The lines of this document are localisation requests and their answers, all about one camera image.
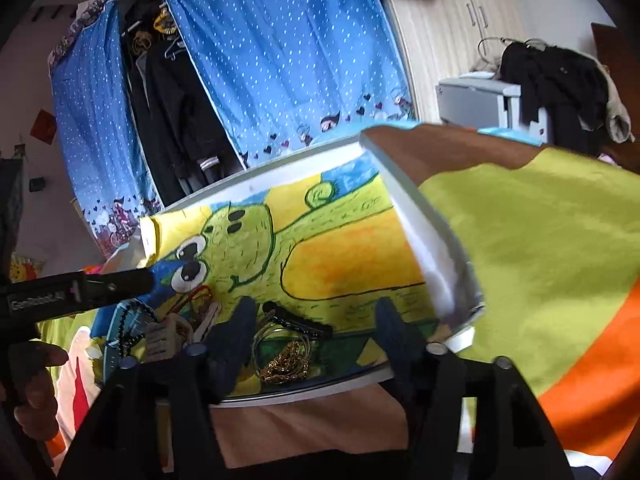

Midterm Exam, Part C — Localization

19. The pile of dark clothes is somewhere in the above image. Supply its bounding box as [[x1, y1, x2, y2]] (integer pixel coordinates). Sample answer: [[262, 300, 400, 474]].
[[499, 41, 636, 155]]

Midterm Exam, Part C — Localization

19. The person's left hand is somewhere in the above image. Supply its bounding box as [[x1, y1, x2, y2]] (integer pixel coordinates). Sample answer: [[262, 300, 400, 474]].
[[12, 340, 68, 442]]

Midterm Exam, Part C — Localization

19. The yellow cartoon wall sticker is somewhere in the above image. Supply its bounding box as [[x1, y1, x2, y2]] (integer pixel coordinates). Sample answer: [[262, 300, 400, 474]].
[[9, 254, 43, 283]]

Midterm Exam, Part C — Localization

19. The grey hair claw clip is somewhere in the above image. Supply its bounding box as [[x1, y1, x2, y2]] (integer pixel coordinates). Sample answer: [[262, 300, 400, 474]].
[[144, 313, 193, 362]]

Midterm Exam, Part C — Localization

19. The white tray with frog drawing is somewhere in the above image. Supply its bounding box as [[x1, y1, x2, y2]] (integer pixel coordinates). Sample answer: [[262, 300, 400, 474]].
[[92, 139, 485, 403]]

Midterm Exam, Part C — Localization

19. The beige wooden wardrobe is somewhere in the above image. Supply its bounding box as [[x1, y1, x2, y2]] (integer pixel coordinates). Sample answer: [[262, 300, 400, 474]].
[[382, 0, 527, 122]]

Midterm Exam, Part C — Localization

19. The red diamond wall decoration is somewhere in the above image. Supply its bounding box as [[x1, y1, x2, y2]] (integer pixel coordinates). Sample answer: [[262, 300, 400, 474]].
[[29, 110, 58, 145]]

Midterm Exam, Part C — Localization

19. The blue dotted fabric wardrobe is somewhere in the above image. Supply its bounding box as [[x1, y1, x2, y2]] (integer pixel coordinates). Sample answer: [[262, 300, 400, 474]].
[[49, 0, 412, 255]]

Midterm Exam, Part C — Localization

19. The gold chain necklace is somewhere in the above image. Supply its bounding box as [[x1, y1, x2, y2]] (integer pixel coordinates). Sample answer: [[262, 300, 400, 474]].
[[257, 341, 312, 386]]

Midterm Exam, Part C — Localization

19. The white bedside cabinet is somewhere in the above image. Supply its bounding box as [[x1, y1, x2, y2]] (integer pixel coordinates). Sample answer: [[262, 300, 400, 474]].
[[435, 77, 551, 146]]

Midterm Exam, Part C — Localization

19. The black bead bracelet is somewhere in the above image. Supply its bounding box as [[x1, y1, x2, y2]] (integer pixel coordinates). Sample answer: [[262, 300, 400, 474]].
[[112, 301, 162, 356]]

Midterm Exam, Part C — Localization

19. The black hair clip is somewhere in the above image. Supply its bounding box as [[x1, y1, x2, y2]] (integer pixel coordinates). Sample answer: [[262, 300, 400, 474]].
[[262, 301, 333, 340]]

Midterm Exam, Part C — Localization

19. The wooden bed headboard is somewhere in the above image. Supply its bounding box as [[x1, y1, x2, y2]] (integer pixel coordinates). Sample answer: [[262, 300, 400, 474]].
[[591, 23, 639, 174]]

